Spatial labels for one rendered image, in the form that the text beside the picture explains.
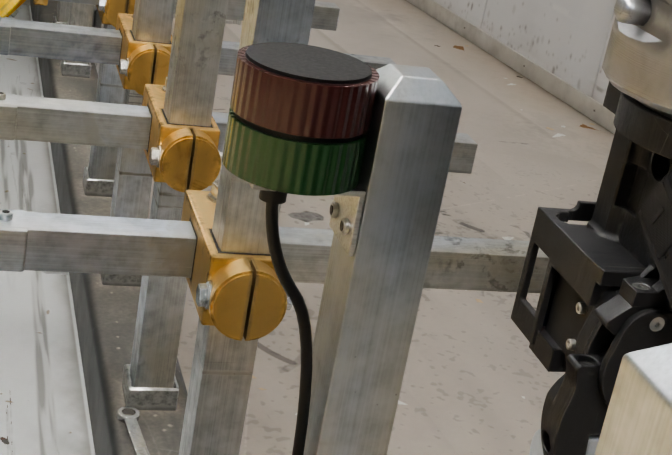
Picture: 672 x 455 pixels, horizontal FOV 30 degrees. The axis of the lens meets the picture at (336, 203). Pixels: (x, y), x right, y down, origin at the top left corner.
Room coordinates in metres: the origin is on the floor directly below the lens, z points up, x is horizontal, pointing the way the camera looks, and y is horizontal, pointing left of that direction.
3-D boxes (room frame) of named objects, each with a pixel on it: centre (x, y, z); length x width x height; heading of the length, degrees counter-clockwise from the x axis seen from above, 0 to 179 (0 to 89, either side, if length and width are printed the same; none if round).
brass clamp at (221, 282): (0.78, 0.06, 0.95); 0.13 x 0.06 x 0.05; 19
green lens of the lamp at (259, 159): (0.51, 0.02, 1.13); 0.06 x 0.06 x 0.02
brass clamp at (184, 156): (1.02, 0.14, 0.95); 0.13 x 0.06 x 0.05; 19
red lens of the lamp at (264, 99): (0.51, 0.02, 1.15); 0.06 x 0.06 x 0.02
